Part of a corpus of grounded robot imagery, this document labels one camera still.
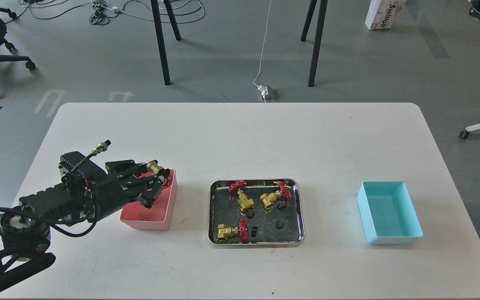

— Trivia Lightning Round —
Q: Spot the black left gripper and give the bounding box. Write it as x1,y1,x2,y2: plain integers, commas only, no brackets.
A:
59,151,165,221

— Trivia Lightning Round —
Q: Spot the small black gear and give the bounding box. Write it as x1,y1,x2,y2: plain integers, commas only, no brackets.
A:
246,210,255,219
251,226,258,238
275,221,284,230
278,201,288,210

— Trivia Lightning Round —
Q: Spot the brass valve red handwheel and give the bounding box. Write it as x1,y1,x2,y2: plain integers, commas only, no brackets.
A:
145,160,173,188

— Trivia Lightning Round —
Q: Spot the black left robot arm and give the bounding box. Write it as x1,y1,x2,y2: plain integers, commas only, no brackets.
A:
0,151,171,292

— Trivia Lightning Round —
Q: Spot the pink plastic box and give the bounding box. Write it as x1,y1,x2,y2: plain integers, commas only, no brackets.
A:
119,169,178,230

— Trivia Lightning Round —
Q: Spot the brass valve bottom left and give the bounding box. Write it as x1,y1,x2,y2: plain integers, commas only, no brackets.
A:
217,220,249,244

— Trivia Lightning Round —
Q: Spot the brass valve top middle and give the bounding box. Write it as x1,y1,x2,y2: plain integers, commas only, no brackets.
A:
228,180,255,213

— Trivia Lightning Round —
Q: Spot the brass valve top right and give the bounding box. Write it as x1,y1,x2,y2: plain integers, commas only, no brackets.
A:
259,182,291,211

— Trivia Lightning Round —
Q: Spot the light blue plastic box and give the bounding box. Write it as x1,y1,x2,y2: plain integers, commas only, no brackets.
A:
357,182,423,245

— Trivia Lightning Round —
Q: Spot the white cardboard box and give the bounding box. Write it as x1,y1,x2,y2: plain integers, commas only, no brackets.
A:
365,0,407,29

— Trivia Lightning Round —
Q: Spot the shiny metal tray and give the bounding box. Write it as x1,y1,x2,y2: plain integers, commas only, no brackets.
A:
208,178,305,247

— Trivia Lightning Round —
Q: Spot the white power adapter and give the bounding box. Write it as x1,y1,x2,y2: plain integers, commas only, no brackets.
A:
257,84,280,103

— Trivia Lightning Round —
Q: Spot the black table leg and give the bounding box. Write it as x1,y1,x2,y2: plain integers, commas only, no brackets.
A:
150,0,171,86
308,0,328,87
300,0,318,42
163,0,182,40

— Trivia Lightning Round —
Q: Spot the white stand base with wheel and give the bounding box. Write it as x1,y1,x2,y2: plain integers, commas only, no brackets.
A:
459,123,480,139

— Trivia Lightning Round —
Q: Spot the white cable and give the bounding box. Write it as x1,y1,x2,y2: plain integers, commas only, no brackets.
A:
252,0,273,90

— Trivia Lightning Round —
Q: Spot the black cable bundle on floor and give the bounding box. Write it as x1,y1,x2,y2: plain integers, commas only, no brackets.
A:
17,0,205,25

